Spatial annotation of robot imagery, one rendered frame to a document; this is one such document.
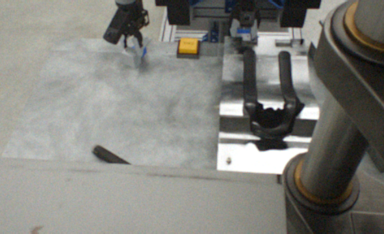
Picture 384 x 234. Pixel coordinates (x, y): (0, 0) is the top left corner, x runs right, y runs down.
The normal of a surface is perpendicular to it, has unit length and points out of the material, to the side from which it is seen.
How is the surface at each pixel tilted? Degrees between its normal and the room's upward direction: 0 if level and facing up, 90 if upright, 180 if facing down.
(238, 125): 84
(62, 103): 0
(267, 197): 0
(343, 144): 90
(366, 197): 0
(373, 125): 90
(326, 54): 90
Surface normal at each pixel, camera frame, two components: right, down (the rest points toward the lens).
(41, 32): -0.03, -0.63
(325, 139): -0.81, 0.47
